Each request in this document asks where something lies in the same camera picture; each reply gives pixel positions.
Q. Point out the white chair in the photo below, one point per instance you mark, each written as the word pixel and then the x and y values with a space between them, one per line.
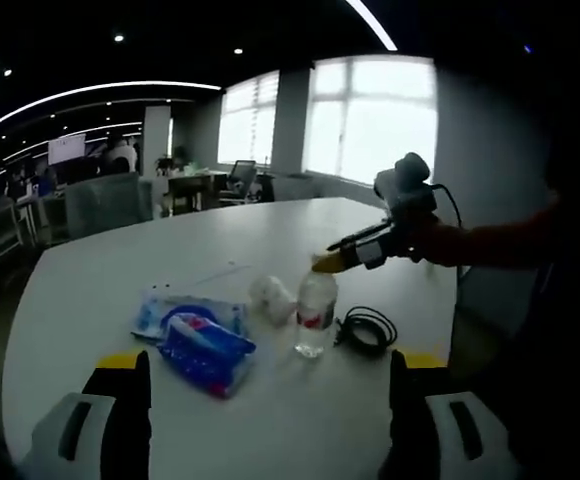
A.
pixel 5 230

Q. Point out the large bright window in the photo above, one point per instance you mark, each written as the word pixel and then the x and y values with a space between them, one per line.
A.
pixel 385 125

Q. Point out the white paper cup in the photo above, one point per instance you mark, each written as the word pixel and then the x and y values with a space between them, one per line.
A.
pixel 272 300

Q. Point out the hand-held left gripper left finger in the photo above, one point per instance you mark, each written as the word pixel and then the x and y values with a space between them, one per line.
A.
pixel 120 415

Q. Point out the green potted plant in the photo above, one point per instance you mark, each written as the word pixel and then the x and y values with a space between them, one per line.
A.
pixel 170 161

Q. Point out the clear water bottle red label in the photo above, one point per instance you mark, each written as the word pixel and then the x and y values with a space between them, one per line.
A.
pixel 316 310

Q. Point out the wooden desk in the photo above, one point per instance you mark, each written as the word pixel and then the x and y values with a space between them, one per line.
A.
pixel 195 190

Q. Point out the white table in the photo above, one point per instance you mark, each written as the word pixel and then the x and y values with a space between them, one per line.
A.
pixel 280 415

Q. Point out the wall screen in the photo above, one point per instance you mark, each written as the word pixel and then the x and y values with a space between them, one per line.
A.
pixel 66 150

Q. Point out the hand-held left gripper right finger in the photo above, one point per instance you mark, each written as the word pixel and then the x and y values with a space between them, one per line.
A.
pixel 412 420

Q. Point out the black office chair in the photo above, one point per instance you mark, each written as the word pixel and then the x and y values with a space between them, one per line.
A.
pixel 240 180

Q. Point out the dark blue tissue packet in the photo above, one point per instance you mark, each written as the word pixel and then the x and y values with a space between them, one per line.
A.
pixel 205 355

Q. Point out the curved ceiling light strip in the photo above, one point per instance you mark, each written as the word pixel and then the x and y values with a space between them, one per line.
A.
pixel 110 88

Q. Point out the window with blinds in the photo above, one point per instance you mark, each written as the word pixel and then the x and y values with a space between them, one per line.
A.
pixel 247 125

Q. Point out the grey desk partition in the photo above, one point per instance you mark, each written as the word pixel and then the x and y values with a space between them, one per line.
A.
pixel 102 205

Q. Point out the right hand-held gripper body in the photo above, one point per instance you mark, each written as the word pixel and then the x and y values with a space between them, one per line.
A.
pixel 405 200

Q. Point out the straight ceiling light strip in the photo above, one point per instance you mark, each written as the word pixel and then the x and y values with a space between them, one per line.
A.
pixel 372 22

